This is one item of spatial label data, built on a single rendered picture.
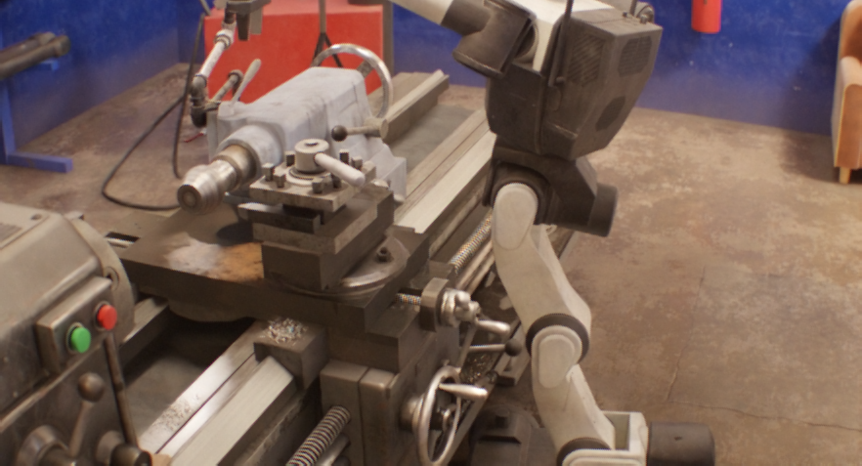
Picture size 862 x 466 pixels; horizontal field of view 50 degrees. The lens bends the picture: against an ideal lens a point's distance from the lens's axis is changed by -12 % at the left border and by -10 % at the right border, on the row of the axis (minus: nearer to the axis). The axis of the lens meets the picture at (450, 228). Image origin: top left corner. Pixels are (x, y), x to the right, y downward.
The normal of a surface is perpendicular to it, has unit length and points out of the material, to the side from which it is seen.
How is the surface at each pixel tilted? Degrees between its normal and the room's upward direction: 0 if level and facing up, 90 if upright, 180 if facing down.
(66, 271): 45
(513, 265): 111
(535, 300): 90
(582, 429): 90
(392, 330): 0
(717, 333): 0
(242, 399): 36
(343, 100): 82
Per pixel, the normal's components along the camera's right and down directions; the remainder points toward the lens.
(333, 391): -0.33, 0.40
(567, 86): -0.62, 0.24
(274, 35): 0.00, 0.42
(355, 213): 0.00, -0.91
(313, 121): 0.94, 0.07
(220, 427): 0.55, -0.65
